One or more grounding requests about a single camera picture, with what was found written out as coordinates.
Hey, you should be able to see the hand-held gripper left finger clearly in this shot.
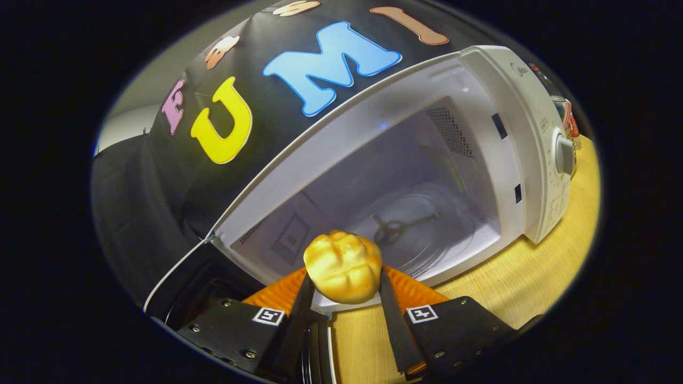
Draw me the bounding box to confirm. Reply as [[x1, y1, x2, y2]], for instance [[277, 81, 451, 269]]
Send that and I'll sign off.
[[176, 267, 316, 382]]

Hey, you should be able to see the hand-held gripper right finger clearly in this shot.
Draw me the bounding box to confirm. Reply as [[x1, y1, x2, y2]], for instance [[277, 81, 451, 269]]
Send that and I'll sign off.
[[378, 266, 519, 380]]

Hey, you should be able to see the yellow bread bun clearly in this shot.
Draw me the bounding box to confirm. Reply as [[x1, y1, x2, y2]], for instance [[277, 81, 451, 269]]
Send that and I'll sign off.
[[303, 230, 383, 305]]

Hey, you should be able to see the white microwave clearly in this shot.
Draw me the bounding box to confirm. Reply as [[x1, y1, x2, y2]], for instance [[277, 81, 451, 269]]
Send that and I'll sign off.
[[143, 45, 577, 384]]

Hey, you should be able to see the clear bottle with red label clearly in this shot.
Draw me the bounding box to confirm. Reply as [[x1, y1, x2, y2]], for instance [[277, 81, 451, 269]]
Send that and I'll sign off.
[[534, 63, 582, 151]]

